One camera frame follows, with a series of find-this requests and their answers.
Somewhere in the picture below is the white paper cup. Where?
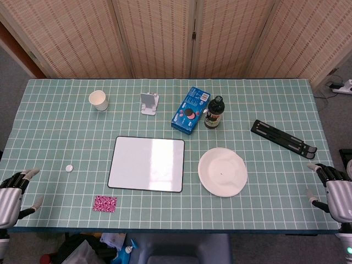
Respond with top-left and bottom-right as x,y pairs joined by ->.
88,90 -> 108,112

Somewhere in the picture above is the bamboo folding screen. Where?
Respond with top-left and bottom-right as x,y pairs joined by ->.
0,0 -> 352,93

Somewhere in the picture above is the blue Oreo cookie box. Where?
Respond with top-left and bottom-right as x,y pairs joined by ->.
170,86 -> 211,136

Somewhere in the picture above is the green grid tablecloth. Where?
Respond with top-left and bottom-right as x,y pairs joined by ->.
0,78 -> 342,230

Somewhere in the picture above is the white power strip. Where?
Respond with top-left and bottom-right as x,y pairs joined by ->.
331,79 -> 352,95

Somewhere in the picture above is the black power cable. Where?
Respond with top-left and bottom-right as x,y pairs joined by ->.
313,67 -> 340,100

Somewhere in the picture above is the black folding laptop stand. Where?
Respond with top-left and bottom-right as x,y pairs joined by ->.
250,119 -> 318,160

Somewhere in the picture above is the white paper plate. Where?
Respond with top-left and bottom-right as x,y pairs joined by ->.
197,147 -> 249,198

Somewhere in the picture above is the white phone stand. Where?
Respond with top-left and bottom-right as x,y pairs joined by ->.
140,92 -> 161,116

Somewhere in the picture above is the white drawing board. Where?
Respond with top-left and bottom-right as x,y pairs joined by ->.
107,135 -> 186,194

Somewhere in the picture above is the black bag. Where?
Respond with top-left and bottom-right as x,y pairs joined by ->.
54,233 -> 119,264

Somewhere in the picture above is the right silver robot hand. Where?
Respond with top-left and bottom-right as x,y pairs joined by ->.
306,162 -> 352,224

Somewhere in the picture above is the black box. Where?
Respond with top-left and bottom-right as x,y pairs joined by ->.
338,148 -> 352,166

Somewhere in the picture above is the dark sauce bottle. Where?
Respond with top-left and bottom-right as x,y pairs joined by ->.
203,95 -> 226,130

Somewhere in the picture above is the white crumpled cloth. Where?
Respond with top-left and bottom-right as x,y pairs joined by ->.
100,233 -> 127,251

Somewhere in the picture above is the blue spray bottle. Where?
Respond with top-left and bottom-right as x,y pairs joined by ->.
113,238 -> 139,264

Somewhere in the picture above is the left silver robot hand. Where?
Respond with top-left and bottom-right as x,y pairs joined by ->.
0,168 -> 44,229

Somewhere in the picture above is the grey-blue chair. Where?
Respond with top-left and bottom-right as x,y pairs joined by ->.
137,233 -> 233,264

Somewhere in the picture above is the pink patterned packet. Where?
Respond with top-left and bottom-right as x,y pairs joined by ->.
92,195 -> 118,213

